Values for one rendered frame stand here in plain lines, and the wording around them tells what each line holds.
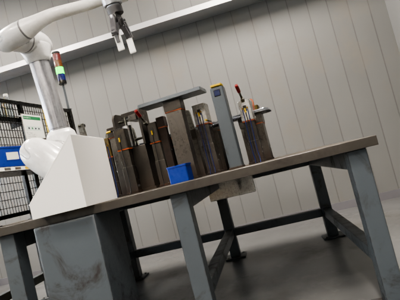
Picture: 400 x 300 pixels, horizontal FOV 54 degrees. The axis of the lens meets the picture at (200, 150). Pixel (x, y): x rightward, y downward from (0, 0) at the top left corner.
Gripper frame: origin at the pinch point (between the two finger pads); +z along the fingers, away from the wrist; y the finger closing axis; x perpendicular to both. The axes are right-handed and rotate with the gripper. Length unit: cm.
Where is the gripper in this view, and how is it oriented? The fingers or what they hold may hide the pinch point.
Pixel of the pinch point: (127, 49)
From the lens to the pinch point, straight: 192.2
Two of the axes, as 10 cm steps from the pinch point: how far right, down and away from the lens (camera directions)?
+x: 9.3, -2.6, -2.5
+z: 2.9, 9.5, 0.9
